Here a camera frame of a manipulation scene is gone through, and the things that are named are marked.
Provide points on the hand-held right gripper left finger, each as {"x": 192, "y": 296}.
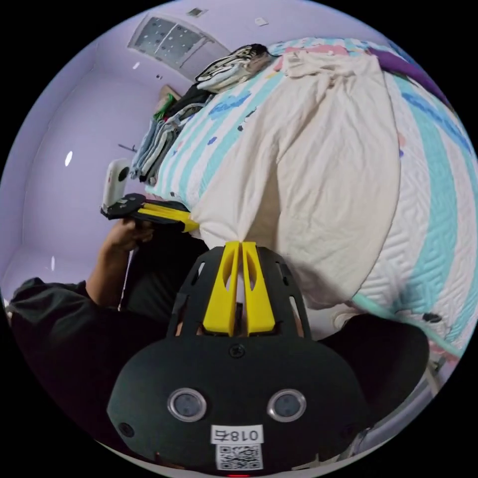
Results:
{"x": 220, "y": 306}

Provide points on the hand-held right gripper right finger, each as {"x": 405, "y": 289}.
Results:
{"x": 257, "y": 310}

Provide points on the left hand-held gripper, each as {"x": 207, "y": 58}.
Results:
{"x": 125, "y": 207}

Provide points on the white pants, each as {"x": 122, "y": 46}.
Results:
{"x": 317, "y": 168}

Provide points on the person's left forearm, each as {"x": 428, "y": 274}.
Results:
{"x": 106, "y": 276}

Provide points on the person's left hand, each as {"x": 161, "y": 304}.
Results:
{"x": 125, "y": 237}

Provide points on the pile of clothes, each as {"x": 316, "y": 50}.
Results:
{"x": 164, "y": 138}

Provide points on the person's body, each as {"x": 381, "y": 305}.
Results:
{"x": 56, "y": 336}

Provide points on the window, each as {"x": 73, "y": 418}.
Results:
{"x": 168, "y": 37}

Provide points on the bed with striped quilt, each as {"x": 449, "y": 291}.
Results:
{"x": 429, "y": 186}

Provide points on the purple cloth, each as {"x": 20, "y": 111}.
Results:
{"x": 407, "y": 69}

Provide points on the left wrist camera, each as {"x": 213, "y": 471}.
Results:
{"x": 115, "y": 183}

